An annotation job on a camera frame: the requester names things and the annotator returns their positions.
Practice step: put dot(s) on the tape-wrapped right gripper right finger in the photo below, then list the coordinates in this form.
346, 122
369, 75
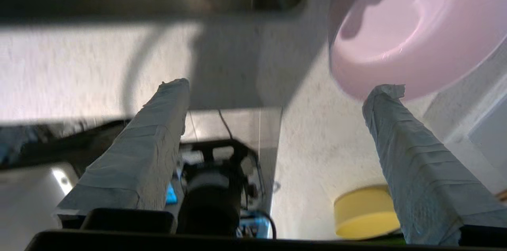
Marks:
424, 175

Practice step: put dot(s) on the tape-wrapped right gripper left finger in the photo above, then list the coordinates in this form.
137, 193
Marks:
134, 164

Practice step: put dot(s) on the pink bowl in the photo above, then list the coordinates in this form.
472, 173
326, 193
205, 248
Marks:
416, 33

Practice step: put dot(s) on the yellow round sponge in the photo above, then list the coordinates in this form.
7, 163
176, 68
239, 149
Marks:
364, 215

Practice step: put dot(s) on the robot wheeled base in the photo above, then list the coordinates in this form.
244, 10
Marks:
214, 199

